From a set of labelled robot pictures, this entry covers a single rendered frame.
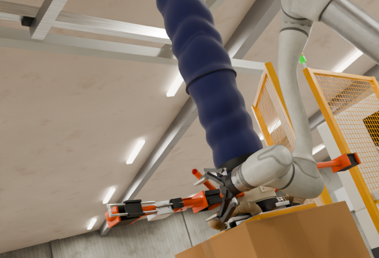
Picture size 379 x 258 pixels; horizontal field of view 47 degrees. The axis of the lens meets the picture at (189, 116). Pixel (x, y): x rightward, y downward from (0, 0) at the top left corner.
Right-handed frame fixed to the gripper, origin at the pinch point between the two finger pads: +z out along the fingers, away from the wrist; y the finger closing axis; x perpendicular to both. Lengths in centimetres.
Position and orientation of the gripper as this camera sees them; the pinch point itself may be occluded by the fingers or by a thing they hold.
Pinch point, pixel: (203, 200)
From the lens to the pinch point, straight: 162.7
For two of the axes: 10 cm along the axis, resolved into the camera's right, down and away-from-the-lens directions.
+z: -5.7, 4.7, 6.8
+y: 3.0, 8.8, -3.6
